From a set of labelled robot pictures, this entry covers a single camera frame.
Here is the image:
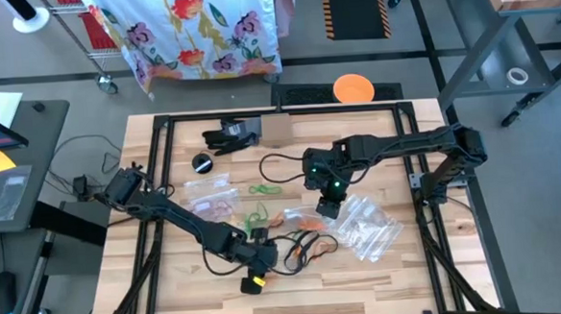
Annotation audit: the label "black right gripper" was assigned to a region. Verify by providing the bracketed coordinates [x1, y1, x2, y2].
[302, 145, 357, 222]

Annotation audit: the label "orange rubber band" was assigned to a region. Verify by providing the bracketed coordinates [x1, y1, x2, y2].
[312, 239, 333, 258]
[297, 215, 329, 233]

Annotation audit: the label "clear plastic zip bag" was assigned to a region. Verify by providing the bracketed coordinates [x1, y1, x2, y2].
[183, 172, 234, 216]
[278, 203, 337, 236]
[188, 186, 245, 226]

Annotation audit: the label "green rubber band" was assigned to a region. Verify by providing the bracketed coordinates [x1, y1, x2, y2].
[241, 200, 272, 232]
[248, 182, 283, 197]

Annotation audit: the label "wide black rubber band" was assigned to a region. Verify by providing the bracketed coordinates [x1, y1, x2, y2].
[283, 227, 340, 276]
[264, 229, 315, 248]

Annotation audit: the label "stack of clear plastic bags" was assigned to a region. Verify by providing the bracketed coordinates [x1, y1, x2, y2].
[332, 191, 406, 265]

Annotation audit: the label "small brown cardboard box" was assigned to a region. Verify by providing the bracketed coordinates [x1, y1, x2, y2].
[260, 111, 295, 150]

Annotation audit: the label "black ribbed floor mat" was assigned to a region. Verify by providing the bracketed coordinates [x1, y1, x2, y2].
[270, 77, 404, 108]

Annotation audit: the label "black and gray work glove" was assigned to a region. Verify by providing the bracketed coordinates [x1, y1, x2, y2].
[201, 117, 265, 157]

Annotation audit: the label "orange bowl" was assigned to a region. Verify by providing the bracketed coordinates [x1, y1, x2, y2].
[332, 72, 377, 105]

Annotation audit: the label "black power adapter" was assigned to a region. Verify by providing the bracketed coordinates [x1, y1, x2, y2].
[72, 175, 90, 198]

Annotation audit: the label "black mat with hazard stripes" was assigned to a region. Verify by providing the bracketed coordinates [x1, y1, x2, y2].
[321, 0, 393, 43]

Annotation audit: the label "pink cloth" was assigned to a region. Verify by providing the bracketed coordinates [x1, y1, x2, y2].
[274, 0, 300, 39]

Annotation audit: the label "gray workbench with wooden top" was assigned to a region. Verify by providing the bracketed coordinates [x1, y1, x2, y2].
[433, 0, 561, 132]

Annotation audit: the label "white tape roll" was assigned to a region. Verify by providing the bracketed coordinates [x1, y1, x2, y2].
[504, 66, 529, 87]

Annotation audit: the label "white floral cloth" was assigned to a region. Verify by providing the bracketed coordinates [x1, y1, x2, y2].
[77, 0, 283, 99]

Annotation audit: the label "black desk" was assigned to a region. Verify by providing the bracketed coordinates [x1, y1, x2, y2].
[0, 96, 117, 314]

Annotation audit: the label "red plastic crate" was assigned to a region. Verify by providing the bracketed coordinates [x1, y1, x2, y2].
[55, 0, 118, 54]

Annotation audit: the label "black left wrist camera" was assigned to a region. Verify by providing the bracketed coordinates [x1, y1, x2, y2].
[238, 272, 268, 297]

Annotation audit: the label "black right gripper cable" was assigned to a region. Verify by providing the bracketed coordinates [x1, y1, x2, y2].
[257, 150, 307, 186]

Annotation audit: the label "black round corded puck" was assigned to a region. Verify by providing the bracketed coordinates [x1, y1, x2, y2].
[191, 152, 215, 176]

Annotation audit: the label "black floor cables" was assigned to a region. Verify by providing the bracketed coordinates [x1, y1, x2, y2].
[46, 133, 125, 199]

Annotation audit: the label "chrome wire rack cart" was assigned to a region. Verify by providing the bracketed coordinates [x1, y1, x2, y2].
[36, 0, 281, 99]

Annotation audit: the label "white round pedestal base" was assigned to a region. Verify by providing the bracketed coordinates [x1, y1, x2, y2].
[0, 0, 52, 36]

